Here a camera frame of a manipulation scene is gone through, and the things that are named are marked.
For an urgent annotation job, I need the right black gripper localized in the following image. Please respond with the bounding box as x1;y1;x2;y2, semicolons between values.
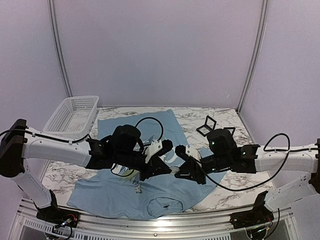
174;152;231;185

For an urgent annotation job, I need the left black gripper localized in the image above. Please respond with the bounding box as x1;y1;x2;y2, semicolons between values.
115;149;172;182

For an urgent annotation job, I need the round silver brooch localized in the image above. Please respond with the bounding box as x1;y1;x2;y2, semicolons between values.
169;166;180;175

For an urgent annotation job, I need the light blue printed t-shirt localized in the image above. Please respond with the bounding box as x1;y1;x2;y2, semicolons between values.
67;109;217;220

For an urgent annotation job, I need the white perforated plastic basket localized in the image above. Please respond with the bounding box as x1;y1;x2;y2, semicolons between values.
43;95;100;140

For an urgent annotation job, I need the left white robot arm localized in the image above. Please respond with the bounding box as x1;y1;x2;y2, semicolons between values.
0;119;173;223

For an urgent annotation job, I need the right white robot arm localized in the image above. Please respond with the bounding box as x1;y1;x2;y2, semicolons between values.
174;128;320;224

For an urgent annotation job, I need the open black brooch box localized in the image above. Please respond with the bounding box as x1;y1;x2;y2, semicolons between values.
196;115;217;137

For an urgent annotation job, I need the black square box lid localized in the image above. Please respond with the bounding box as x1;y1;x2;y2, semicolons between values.
223;126;236;137

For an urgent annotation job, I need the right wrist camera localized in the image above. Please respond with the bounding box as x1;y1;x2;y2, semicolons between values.
175;145;201;163

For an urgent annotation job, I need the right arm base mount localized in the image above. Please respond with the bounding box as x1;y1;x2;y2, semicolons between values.
230;191;274;229

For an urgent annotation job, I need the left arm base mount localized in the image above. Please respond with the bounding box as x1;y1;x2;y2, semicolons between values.
35;190;80;228

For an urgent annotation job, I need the aluminium front rail frame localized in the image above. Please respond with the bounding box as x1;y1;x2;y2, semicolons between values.
9;197;298;240

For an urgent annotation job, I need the right wall aluminium profile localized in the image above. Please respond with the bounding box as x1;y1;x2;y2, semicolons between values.
236;0;270;115

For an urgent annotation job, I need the wall aluminium profile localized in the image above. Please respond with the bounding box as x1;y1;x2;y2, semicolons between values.
47;0;73;98
236;0;270;115

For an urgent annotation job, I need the left wall aluminium profile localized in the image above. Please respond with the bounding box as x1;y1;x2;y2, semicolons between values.
47;0;73;98

